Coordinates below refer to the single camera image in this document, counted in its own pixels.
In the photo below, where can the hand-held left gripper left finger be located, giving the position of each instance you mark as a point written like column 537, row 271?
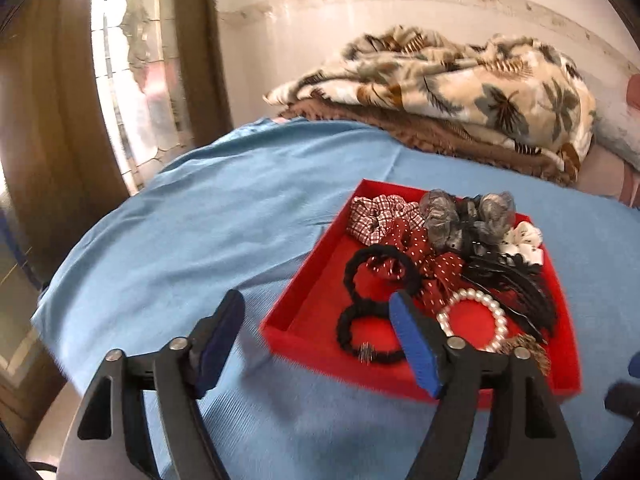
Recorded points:
column 222, row 342

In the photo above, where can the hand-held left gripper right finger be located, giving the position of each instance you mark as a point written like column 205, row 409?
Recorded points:
column 415, row 347

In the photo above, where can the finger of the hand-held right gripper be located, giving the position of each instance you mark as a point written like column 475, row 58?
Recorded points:
column 622, row 400

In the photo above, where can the red polka dot scrunchie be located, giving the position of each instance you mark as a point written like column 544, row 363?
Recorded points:
column 445, row 270

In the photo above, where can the red tray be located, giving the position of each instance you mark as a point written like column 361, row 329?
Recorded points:
column 320, row 305

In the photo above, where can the white printed scrunchie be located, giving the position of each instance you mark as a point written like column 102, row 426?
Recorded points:
column 525, row 242

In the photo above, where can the blue bed sheet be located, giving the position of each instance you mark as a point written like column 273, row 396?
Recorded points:
column 200, row 240

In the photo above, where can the red white plaid scrunchie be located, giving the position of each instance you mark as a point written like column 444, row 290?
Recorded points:
column 375, row 217

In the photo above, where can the brown fleece blanket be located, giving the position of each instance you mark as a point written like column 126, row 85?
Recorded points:
column 425, row 132

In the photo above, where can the leaf print blanket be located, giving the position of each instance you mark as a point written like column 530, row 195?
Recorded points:
column 450, row 80

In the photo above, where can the pale grey pillow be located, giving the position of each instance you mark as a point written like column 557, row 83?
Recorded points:
column 617, row 130

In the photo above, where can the window with mesh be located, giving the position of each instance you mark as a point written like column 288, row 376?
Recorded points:
column 145, row 75

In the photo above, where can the pink cushion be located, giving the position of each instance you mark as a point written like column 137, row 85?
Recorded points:
column 634, row 87

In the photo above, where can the brown wooden frame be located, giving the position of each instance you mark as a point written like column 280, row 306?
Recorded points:
column 45, row 110

